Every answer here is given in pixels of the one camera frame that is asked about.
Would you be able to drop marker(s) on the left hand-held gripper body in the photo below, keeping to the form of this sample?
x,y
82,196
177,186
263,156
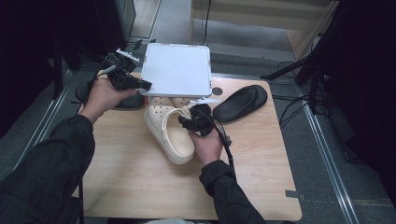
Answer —
x,y
120,73

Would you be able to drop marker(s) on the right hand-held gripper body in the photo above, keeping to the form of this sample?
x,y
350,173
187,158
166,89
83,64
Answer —
x,y
202,119

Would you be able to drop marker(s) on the cream perforated clog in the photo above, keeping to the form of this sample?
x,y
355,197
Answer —
x,y
177,140
162,101

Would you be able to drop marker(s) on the black flip-flop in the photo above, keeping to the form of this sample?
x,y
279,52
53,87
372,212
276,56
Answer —
x,y
239,104
132,102

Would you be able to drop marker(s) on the white two-tier shoe rack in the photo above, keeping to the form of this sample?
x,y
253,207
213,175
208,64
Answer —
x,y
177,70

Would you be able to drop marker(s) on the person's right hand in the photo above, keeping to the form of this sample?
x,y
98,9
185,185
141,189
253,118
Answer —
x,y
208,147

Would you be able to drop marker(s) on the person's left hand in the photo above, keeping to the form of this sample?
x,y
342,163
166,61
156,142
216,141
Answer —
x,y
101,98

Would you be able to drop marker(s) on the dark round table grommet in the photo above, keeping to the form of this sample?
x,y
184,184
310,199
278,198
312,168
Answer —
x,y
217,91

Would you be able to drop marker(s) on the dark cabinet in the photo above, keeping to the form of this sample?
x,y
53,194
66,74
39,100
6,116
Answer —
x,y
116,21

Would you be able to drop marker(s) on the black metal stand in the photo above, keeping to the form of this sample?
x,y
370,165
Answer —
x,y
57,71

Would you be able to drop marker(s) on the black tripod stand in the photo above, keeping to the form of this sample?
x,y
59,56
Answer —
x,y
306,67

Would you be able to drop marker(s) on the grey tape strip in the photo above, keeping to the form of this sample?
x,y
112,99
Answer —
x,y
295,195

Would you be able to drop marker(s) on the beige wooden furniture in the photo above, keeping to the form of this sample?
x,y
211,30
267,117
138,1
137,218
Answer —
x,y
264,15

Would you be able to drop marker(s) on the metal floor rail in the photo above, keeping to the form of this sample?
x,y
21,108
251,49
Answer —
x,y
46,121
330,165

